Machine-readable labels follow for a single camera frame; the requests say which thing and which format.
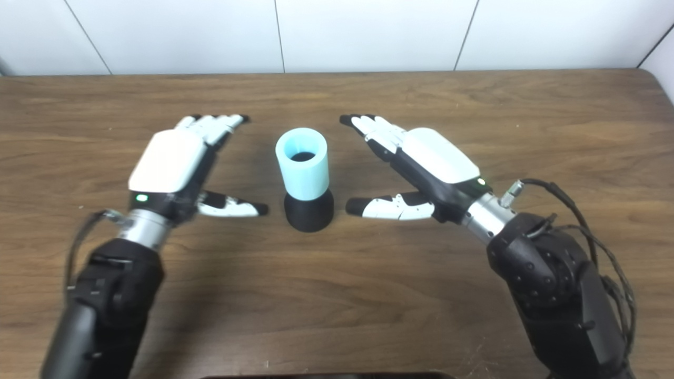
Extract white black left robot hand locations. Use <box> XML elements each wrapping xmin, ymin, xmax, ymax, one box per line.
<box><xmin>128</xmin><ymin>114</ymin><xmax>269</xmax><ymax>224</ymax></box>

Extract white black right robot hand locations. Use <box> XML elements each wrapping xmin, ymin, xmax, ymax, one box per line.
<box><xmin>339</xmin><ymin>114</ymin><xmax>493</xmax><ymax>223</ymax></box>

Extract light-blue short hose tube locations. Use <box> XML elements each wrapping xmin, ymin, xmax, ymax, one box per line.
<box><xmin>275</xmin><ymin>128</ymin><xmax>330</xmax><ymax>201</ymax></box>

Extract black flared nozzle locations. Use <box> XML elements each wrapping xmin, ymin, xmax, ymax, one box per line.
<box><xmin>284</xmin><ymin>152</ymin><xmax>334</xmax><ymax>233</ymax></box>

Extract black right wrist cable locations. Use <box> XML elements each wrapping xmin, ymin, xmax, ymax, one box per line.
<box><xmin>499</xmin><ymin>178</ymin><xmax>638</xmax><ymax>369</ymax></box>

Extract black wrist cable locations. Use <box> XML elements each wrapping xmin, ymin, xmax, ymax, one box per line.
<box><xmin>499</xmin><ymin>178</ymin><xmax>638</xmax><ymax>369</ymax></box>
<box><xmin>64</xmin><ymin>210</ymin><xmax>132</xmax><ymax>293</ymax></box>

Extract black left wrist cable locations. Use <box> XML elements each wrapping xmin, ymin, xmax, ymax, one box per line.
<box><xmin>64</xmin><ymin>210</ymin><xmax>132</xmax><ymax>293</ymax></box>

